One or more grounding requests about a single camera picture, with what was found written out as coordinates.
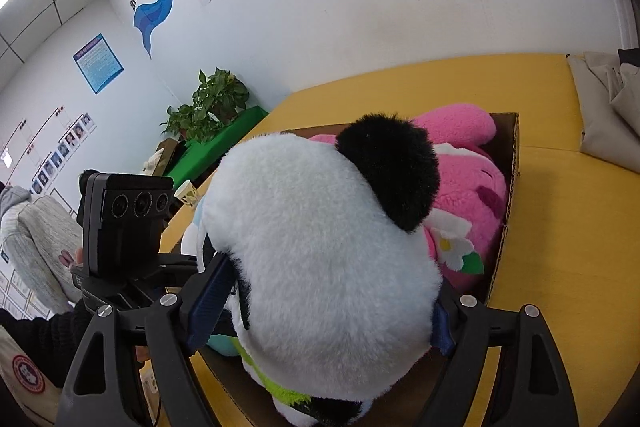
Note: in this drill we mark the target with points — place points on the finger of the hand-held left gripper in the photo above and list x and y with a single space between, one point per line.
181 264

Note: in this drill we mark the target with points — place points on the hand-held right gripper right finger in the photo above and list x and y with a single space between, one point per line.
442 327

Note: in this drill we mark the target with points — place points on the white jacket with red badge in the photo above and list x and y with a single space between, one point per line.
25 372

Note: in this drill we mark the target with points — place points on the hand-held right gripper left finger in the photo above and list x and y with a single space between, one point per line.
210 302

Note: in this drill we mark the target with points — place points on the cardboard box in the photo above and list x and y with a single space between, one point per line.
510 207

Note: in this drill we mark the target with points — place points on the small white plush figure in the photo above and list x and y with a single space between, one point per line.
152 162

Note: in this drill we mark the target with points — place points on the panda plush toy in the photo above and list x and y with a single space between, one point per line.
310 257

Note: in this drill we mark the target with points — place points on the person's left hand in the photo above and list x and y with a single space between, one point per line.
78 258

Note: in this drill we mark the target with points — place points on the wall photo chart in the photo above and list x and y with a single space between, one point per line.
60 147

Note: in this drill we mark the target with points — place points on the pale blue plush toy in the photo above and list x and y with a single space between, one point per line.
192 234

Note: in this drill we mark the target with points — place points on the person's left forearm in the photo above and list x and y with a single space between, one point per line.
45 337

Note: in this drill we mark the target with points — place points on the small brown box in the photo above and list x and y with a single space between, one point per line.
174 152

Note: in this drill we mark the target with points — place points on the potted green plant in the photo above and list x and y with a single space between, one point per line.
215 99

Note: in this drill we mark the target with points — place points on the paper cup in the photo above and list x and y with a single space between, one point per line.
186 193

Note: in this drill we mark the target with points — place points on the blue wall poster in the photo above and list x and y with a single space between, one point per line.
97 63

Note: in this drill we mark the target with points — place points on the beige cloth jacket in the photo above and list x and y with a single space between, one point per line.
605 107

